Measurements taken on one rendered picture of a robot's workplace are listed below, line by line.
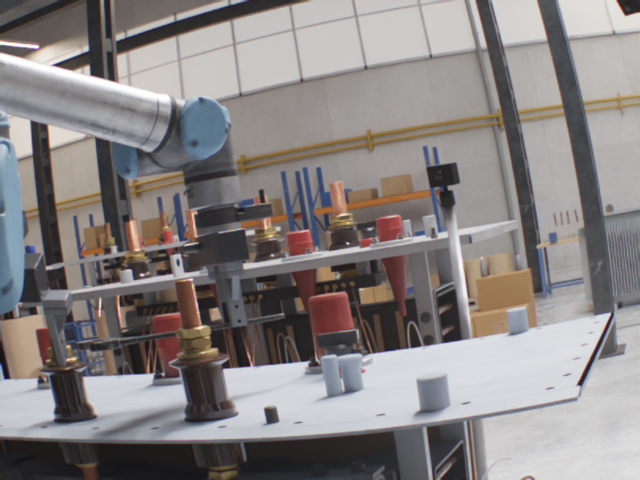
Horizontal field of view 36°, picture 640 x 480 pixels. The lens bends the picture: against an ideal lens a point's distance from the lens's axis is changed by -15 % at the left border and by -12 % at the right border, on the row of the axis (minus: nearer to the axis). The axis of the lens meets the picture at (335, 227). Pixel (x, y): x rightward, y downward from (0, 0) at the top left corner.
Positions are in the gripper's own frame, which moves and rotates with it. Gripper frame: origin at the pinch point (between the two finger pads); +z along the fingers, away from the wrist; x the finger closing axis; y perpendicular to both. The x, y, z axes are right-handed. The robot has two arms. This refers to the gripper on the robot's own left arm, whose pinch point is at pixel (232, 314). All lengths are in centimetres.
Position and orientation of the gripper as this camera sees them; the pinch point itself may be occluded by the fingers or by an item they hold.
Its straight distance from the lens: 178.8
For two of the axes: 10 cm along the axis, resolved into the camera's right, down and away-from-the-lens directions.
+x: 4.0, -0.7, -9.1
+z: 1.6, 9.9, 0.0
